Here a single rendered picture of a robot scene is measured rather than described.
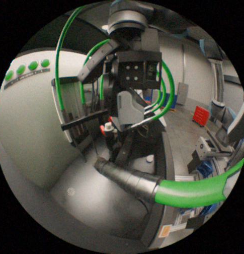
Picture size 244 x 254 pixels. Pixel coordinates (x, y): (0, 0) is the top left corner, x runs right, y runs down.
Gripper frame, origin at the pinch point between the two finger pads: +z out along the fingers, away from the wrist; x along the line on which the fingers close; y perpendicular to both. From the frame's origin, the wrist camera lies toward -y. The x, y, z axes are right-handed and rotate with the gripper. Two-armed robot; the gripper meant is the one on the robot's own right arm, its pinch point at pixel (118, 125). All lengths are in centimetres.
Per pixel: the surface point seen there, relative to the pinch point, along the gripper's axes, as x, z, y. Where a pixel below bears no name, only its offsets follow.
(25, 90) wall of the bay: -11.7, -15.4, -30.9
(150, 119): 7.2, 0.5, 7.5
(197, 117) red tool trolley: 322, 79, 279
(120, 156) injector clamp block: 2.1, 15.0, -0.6
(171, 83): 7.3, -10.6, 11.8
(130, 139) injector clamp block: 12.8, 15.0, 0.7
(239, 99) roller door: 265, -152, 617
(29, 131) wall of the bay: -15.2, -0.4, -30.9
